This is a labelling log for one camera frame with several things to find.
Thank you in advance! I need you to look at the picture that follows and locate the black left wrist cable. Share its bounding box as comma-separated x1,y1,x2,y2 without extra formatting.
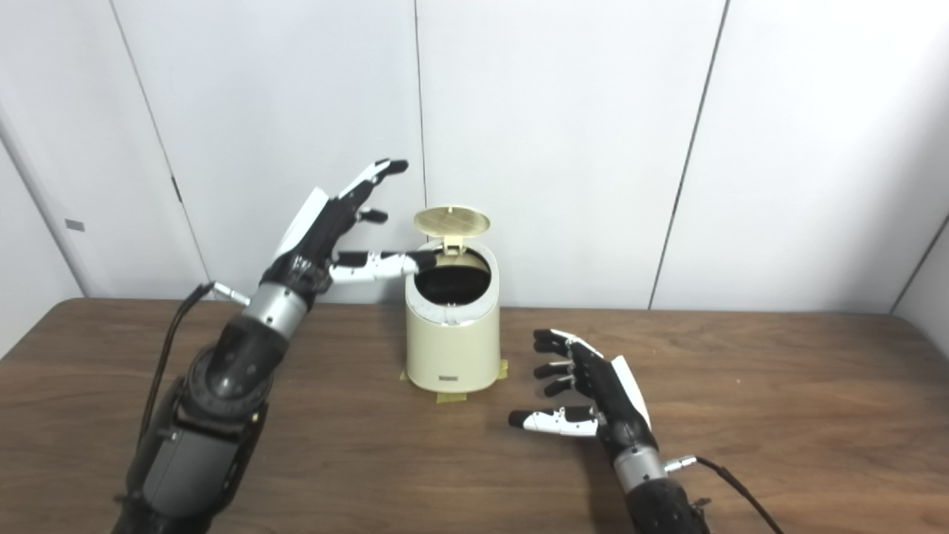
137,280,251,447

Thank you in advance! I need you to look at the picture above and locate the cream round bin lid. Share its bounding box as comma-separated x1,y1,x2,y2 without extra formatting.
413,205,492,257

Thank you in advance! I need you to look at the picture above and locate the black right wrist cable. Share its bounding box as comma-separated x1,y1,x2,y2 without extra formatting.
664,455,785,534

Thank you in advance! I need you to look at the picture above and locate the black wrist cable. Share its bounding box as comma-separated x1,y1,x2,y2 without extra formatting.
664,455,785,534
137,280,251,447

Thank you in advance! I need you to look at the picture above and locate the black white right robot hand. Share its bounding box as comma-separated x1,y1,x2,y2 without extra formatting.
508,329,659,461

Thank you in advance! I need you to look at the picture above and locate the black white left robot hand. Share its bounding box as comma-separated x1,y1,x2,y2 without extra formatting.
261,158,438,294

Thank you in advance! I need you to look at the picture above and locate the cream-colored cylindrical bin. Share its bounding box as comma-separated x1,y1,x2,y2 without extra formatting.
405,237,501,394

